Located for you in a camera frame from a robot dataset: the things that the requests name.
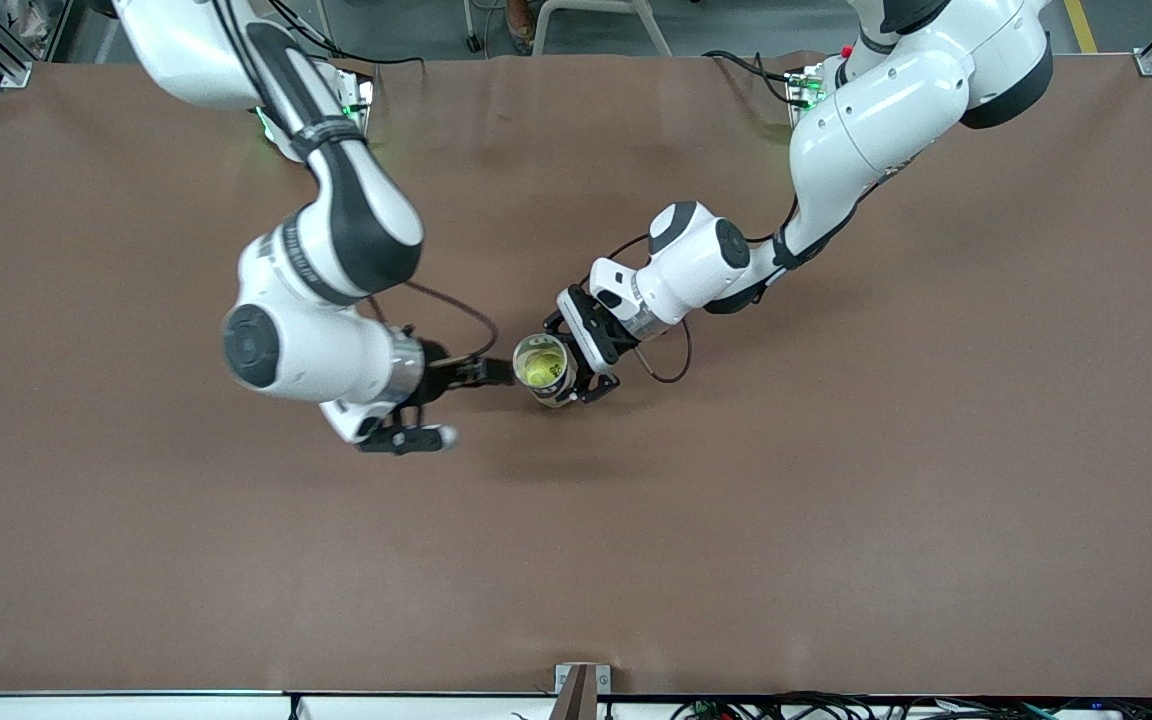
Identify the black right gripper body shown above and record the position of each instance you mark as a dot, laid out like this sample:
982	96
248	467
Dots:
438	374

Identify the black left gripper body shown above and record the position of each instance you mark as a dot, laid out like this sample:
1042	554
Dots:
604	341

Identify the clear plastic tennis ball can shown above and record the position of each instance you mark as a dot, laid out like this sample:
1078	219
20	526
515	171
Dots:
561	393

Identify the yellow tennis ball black print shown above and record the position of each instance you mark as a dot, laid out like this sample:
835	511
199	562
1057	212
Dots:
539	366

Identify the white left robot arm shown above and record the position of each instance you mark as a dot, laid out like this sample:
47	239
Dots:
866	130

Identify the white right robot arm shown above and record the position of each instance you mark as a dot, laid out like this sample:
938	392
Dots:
306	350

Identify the brown table cover mat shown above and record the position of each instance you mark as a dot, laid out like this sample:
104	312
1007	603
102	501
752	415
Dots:
576	560

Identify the brown shoe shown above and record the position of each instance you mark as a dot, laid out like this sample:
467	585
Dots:
521	25

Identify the white stool legs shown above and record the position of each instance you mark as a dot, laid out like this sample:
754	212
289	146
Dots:
651	30

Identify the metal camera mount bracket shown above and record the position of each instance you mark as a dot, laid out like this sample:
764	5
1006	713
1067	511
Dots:
581	682

